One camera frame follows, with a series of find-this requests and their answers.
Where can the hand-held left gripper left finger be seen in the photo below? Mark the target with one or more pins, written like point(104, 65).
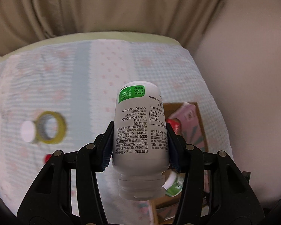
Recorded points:
point(105, 154)

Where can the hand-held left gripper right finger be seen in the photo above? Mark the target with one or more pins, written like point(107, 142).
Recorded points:
point(175, 154)

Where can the red-capped item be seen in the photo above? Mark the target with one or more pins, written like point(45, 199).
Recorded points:
point(174, 125)

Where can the small green-labelled bottle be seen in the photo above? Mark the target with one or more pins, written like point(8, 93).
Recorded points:
point(175, 187)

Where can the white bottle with green label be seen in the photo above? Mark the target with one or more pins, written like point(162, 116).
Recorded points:
point(140, 126)

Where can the cardboard box with pink print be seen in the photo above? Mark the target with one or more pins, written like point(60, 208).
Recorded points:
point(172, 109)

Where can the yellow tape roll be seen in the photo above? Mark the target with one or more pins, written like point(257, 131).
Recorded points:
point(61, 127)

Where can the red round tin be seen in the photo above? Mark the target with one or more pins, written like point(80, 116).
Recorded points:
point(47, 158)

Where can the white round jar lid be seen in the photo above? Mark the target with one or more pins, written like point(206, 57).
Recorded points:
point(28, 131)

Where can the blue checked bed cover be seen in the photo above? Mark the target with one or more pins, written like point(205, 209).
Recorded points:
point(131, 63)

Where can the pale green bed sheet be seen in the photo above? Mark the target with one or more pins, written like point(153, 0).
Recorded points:
point(131, 34)

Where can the beige curtain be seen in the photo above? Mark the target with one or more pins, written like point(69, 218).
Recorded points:
point(107, 4)

